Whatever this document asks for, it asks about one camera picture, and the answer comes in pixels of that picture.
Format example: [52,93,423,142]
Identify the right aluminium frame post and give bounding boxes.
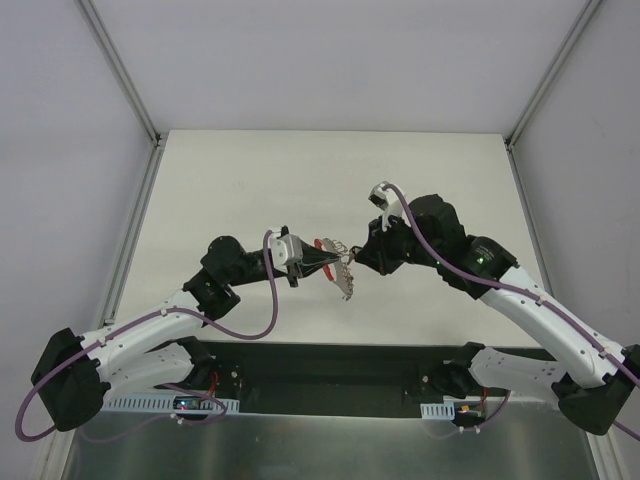
[505,0,605,152]

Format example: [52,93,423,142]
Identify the right white cable duct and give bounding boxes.
[420,401,455,421]

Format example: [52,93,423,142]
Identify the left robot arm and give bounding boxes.
[15,230,347,441]

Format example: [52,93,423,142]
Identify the aluminium frame post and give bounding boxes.
[74,0,162,147]
[505,0,605,152]

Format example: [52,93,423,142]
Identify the red handled key organizer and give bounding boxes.
[314,238,354,301]

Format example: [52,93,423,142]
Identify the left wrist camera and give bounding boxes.
[267,226,303,273]

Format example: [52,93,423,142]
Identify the left white cable duct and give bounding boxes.
[102,393,240,415]

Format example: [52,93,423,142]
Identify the white cable duct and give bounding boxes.
[420,401,455,421]
[102,393,240,415]

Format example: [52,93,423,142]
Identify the left aluminium frame post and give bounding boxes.
[74,0,162,147]

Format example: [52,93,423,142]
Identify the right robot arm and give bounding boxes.
[351,182,639,436]

